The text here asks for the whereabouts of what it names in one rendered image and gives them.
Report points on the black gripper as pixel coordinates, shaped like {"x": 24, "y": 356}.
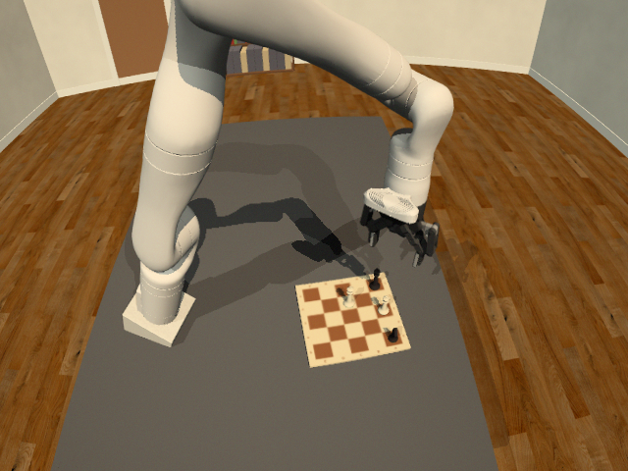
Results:
{"x": 403, "y": 229}

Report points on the brown and cream chessboard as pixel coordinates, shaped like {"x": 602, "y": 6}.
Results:
{"x": 335, "y": 334}

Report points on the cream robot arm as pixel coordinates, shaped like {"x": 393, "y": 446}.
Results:
{"x": 186, "y": 112}

